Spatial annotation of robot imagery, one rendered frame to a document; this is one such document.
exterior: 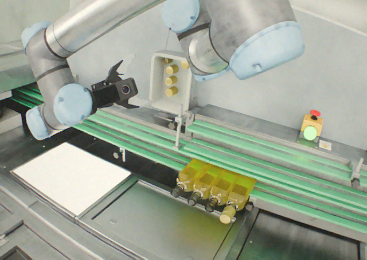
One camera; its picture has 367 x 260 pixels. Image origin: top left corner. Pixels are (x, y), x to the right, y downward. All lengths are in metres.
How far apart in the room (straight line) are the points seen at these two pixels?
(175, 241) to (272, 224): 0.38
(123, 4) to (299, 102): 0.76
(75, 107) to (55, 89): 0.05
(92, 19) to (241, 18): 0.24
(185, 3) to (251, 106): 0.49
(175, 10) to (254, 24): 0.45
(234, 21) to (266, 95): 0.70
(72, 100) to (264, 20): 0.36
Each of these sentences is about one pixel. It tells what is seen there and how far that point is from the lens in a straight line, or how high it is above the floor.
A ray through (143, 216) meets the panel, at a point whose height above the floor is 1.17.
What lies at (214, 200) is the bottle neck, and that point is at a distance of 0.86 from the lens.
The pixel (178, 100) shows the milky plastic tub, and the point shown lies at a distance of 1.17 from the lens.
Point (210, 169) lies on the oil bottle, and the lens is 0.96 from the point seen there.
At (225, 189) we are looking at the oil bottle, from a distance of 0.88.
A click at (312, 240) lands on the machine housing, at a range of 1.10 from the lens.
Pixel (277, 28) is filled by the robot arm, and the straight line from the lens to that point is 0.37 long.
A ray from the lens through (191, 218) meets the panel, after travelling 0.99.
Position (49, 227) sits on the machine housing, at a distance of 1.00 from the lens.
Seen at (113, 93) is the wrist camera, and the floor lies 1.25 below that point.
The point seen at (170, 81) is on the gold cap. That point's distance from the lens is 1.12.
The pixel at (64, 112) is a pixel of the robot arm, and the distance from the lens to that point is 0.53.
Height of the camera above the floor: 1.75
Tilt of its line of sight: 55 degrees down
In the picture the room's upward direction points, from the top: 127 degrees counter-clockwise
